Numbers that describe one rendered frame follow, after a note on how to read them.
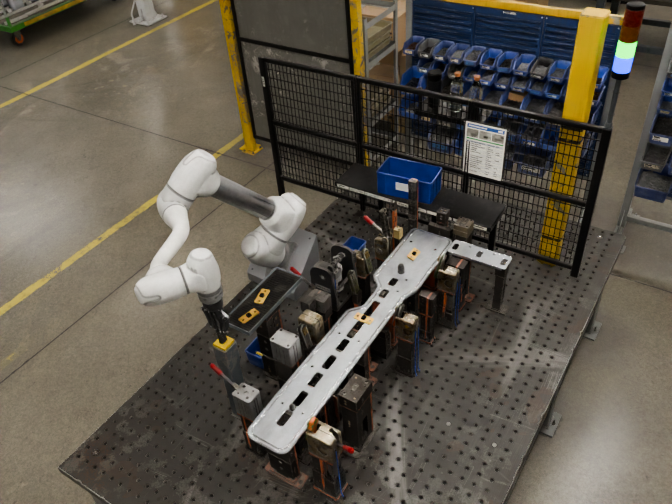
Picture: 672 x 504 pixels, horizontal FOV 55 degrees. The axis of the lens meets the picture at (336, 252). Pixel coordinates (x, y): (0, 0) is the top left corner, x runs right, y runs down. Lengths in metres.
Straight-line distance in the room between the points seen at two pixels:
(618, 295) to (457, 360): 1.76
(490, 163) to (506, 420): 1.24
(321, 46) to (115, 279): 2.25
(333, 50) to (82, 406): 2.93
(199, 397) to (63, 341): 1.74
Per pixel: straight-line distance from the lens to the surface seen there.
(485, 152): 3.26
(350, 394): 2.47
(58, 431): 4.07
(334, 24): 4.82
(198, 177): 2.69
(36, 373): 4.43
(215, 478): 2.74
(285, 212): 3.06
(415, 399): 2.87
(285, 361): 2.62
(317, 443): 2.35
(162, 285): 2.25
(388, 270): 2.98
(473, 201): 3.37
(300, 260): 3.27
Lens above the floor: 2.99
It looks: 40 degrees down
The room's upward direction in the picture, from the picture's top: 5 degrees counter-clockwise
